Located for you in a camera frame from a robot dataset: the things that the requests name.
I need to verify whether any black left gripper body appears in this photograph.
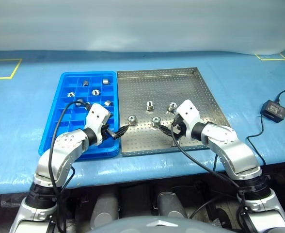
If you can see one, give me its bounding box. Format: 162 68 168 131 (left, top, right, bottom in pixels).
100 123 118 144

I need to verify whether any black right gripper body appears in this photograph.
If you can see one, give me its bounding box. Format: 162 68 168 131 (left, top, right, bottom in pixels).
171 115 189 143

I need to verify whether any blue compartment tray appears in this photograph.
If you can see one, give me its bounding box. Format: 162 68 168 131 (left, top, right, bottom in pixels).
37 70 121 160

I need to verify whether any perforated metal tray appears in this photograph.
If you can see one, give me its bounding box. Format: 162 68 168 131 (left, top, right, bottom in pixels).
116 67 232 157

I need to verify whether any grey rounded shape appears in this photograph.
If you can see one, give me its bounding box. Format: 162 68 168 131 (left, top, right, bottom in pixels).
90 191 120 225
157 191 188 219

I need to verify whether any grey robot torso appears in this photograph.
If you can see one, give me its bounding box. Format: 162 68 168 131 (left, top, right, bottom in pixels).
86 217 206 233

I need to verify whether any black power adapter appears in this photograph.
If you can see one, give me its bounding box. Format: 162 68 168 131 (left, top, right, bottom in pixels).
260 99 285 124

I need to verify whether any yellow tape rectangle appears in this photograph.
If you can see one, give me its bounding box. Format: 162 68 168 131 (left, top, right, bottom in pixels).
254 47 285 61
0 58 23 80

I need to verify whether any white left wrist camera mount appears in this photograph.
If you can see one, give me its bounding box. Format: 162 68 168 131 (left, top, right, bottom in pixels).
85 102 111 147

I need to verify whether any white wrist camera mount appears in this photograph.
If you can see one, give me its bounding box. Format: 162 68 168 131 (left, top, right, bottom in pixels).
175 99 201 141
85 102 111 147

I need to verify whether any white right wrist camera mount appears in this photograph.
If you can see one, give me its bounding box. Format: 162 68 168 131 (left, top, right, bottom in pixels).
175 99 201 141

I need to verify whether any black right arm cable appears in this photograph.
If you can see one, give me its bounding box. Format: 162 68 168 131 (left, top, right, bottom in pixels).
170 122 249 233

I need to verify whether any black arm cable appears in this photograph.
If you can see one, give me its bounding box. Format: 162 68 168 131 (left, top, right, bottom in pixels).
47 101 92 233
170 122 249 233

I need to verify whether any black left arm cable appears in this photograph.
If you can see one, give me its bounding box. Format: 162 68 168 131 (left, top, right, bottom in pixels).
47 101 92 233

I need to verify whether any black adapter power cable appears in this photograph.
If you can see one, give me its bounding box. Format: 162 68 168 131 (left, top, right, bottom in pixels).
246 114 267 167

